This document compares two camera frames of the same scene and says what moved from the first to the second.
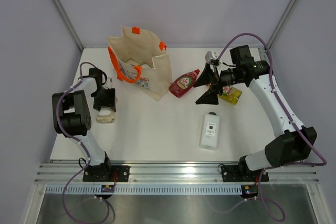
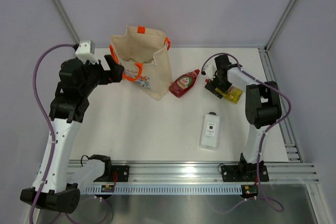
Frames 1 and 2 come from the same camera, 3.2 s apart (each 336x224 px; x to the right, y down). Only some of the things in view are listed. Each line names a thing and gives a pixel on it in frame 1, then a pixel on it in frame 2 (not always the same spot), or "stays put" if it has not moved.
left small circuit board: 107,189 stays put
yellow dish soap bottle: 231,94 stays put
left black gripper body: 96,93 -> 96,75
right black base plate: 237,173 stays put
